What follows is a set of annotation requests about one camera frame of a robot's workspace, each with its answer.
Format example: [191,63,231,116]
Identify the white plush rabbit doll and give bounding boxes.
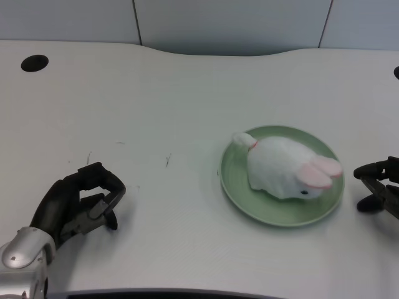
[231,131,344,201]

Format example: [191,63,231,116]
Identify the grey partition wall panel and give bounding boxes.
[0,0,399,58]

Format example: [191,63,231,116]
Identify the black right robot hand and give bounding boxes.
[353,156,399,217]

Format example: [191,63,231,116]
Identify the green round plate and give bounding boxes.
[219,125,346,228]

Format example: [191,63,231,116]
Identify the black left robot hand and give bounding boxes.
[29,161,127,250]

